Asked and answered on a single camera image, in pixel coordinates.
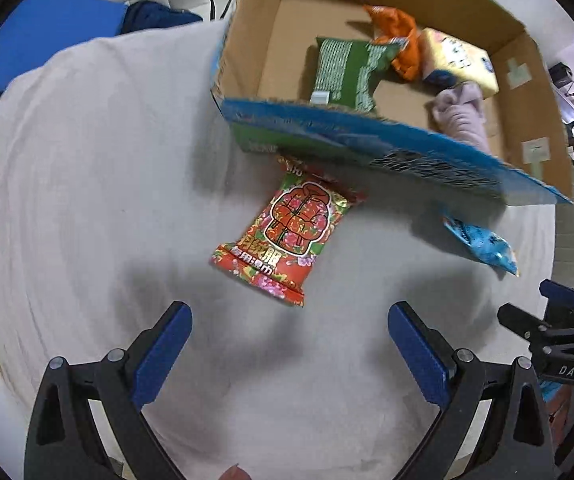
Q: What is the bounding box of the blue Nestle milk powder bag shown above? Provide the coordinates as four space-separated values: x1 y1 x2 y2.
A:
442 214 520 276

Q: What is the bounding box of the red floral wet wipes pack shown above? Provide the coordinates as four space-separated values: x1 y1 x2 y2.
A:
211 155 364 307

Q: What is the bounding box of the person's right hand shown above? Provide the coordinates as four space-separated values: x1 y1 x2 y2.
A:
546 385 573 443

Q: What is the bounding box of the lilac rolled cloth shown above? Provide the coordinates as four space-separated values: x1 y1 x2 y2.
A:
430 81 492 155

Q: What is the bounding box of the yellow tissue pack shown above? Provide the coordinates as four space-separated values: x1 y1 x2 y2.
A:
419 27 500 99

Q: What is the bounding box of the grey table cloth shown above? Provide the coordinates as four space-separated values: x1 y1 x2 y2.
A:
0 23 555 479

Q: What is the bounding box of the green snack bag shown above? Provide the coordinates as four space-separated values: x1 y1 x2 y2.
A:
310 37 400 113

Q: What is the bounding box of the orange snack bag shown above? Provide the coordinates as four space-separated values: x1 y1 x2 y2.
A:
364 6 421 82

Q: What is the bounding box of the cardboard box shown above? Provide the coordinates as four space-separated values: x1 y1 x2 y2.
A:
212 0 573 206

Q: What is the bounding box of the blue foam mat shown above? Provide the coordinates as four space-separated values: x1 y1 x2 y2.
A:
0 0 127 96

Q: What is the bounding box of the dark blue garment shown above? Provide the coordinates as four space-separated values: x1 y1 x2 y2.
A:
119 0 203 35

